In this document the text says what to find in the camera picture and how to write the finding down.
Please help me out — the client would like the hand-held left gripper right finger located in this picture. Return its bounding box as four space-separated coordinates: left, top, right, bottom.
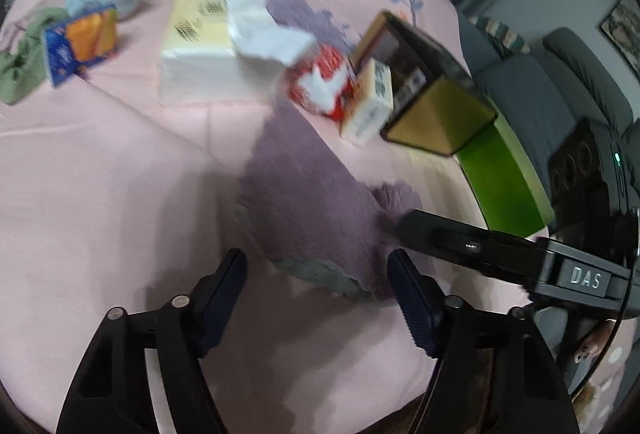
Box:
387 248 583 434

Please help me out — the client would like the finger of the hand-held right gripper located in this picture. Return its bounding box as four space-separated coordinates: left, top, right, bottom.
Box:
397 208 552 290

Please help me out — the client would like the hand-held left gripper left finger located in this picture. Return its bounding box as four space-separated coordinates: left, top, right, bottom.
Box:
55 248 248 434

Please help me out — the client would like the green box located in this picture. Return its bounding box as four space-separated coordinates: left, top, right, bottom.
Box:
457 116 556 237

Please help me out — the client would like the purple fuzzy cloth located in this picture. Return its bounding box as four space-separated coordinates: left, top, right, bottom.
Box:
235 99 426 307

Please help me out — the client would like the small cream tissue packet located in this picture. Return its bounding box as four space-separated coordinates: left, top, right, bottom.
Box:
339 58 396 147

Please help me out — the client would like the red and white packet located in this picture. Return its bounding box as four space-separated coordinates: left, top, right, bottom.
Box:
285 41 358 122

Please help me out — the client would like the blue and orange tissue packet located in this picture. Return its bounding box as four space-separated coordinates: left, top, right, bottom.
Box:
42 4 119 87

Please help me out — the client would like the purple mesh bath pouf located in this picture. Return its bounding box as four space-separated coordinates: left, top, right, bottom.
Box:
264 0 351 50

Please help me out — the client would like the green cloth scrunchie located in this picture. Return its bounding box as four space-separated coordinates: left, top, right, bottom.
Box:
0 6 68 105

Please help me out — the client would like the person's right hand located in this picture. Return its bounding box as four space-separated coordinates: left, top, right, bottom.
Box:
574 320 610 363

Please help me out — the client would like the grey sofa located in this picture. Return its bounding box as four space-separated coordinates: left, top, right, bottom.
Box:
455 14 640 355

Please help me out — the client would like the striped pillow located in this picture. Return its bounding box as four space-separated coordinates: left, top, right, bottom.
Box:
480 16 532 56

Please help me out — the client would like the black and gold tea tin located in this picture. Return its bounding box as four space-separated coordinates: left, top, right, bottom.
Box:
350 10 498 158

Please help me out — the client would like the large yellow tissue pack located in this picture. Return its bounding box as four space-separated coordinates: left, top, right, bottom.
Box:
159 0 281 107

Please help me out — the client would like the white loose tissue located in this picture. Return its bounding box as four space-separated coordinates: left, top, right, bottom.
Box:
222 0 318 70

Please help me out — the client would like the framed landscape wall picture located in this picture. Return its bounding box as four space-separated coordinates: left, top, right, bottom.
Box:
600 0 640 80

